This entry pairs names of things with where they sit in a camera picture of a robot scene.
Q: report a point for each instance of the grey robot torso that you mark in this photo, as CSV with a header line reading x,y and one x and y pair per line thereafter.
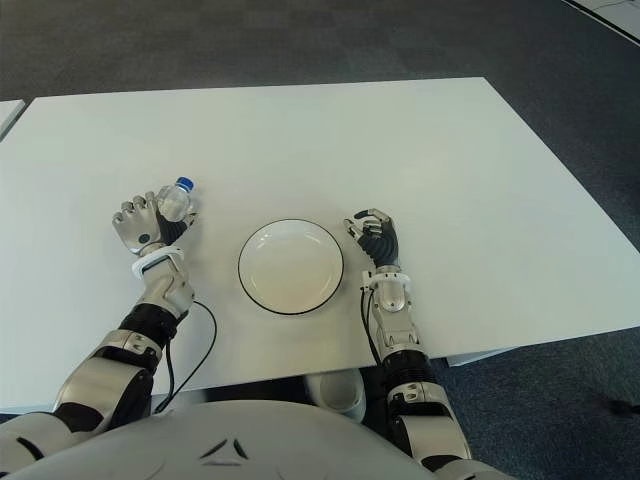
x,y
250,440

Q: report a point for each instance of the silver robot waist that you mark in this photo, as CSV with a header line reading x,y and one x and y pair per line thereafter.
x,y
340,390

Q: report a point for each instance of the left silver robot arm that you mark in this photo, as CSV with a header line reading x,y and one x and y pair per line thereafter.
x,y
167,285

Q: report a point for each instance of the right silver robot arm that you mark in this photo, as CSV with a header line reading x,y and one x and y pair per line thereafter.
x,y
395,300

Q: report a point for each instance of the white neighbouring table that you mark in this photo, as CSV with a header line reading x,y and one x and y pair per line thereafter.
x,y
9,115

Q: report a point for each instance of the white black-rimmed plate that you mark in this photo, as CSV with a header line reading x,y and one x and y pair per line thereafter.
x,y
295,270

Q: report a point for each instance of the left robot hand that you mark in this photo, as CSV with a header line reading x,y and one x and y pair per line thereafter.
x,y
137,225

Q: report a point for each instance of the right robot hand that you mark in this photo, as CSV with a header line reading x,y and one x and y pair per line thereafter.
x,y
385,245

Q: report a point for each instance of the clear blue-capped water bottle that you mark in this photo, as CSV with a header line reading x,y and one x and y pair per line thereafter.
x,y
175,202

